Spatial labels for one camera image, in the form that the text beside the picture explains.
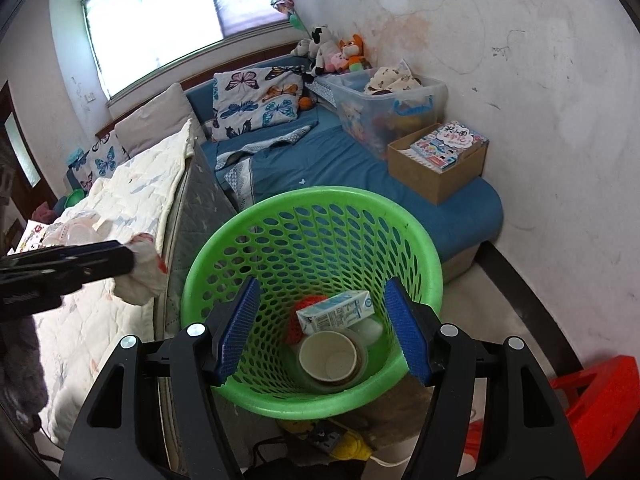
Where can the colourful sticker book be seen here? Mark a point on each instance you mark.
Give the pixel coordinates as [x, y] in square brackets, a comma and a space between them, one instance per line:
[450, 146]

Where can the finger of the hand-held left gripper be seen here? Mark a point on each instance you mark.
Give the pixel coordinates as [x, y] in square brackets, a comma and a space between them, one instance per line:
[75, 251]
[100, 267]

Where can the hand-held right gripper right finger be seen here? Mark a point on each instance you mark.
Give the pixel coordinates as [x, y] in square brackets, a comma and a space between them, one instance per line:
[406, 332]

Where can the white paper ball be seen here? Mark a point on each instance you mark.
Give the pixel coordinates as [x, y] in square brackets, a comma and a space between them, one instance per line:
[145, 272]

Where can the small clear plastic cup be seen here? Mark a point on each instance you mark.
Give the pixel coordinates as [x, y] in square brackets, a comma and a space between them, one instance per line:
[372, 332]

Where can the grey star-print cloth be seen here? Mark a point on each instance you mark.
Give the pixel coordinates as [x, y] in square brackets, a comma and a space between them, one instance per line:
[197, 190]

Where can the large butterfly print pillow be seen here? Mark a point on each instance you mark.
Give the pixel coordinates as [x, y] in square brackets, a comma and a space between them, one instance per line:
[255, 102]

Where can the white paper cup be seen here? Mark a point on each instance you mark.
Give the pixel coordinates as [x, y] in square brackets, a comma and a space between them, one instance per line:
[327, 360]

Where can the black white cow plush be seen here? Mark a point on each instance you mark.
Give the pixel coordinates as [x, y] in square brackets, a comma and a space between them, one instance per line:
[317, 45]

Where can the orange fox plush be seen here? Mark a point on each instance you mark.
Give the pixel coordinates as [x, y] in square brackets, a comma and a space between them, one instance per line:
[355, 52]

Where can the grey pillow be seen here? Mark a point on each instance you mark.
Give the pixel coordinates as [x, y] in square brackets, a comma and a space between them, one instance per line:
[150, 120]

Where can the yellow power strip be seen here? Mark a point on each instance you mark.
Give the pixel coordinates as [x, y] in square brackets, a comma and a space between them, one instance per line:
[345, 445]

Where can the pink cloth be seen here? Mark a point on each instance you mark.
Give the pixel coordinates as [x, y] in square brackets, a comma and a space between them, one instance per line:
[47, 214]

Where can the red plastic mesh net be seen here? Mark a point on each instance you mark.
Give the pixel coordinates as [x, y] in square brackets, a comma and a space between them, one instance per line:
[300, 320]

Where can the clear plastic storage bin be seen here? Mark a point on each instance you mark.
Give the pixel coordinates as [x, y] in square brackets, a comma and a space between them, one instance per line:
[380, 115]

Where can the small orange ball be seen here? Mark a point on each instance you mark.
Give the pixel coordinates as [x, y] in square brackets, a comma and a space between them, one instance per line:
[306, 104]

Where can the white green milk carton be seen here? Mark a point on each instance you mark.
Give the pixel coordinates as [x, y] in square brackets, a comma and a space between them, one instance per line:
[337, 310]

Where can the clear plastic container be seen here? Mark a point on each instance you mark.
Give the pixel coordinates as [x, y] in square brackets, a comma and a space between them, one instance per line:
[82, 232]

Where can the window with blind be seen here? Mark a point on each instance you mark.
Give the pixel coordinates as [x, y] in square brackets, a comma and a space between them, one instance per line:
[160, 15]

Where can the white patterned cloth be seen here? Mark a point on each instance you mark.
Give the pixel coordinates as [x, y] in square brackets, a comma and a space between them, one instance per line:
[392, 80]

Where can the green plastic toy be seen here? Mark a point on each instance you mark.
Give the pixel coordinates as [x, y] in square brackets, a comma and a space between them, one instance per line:
[76, 197]

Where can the blue sofa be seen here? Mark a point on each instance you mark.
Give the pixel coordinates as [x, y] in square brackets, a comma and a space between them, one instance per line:
[340, 165]

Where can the green plastic basket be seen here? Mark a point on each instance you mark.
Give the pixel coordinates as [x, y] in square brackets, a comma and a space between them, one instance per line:
[310, 220]

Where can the pink plush toy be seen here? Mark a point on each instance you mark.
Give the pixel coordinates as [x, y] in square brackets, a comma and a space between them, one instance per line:
[336, 62]

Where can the red plastic stool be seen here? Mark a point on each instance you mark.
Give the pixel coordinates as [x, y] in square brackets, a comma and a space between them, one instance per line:
[600, 400]

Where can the brown cardboard box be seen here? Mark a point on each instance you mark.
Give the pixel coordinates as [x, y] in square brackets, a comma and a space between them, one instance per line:
[430, 180]

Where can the blue patterned blanket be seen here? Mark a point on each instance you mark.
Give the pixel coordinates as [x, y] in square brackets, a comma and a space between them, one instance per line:
[260, 152]

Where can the dark wooden door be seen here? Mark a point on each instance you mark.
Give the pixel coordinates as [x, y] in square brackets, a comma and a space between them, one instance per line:
[20, 150]

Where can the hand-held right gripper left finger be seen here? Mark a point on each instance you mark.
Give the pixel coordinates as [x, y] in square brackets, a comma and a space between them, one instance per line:
[236, 335]

